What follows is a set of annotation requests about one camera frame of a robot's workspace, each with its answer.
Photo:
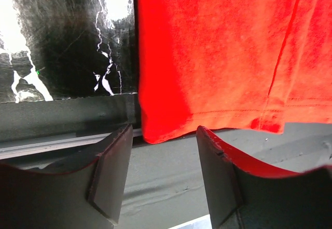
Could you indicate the bright red t shirt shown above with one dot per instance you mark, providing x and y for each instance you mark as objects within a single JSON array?
[{"x": 243, "y": 64}]

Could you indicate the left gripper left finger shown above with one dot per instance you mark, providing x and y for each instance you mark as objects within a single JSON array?
[{"x": 83, "y": 190}]

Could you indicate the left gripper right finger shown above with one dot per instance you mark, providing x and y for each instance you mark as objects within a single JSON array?
[{"x": 245, "y": 192}]

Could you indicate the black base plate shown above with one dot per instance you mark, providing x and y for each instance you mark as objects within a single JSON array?
[{"x": 164, "y": 187}]

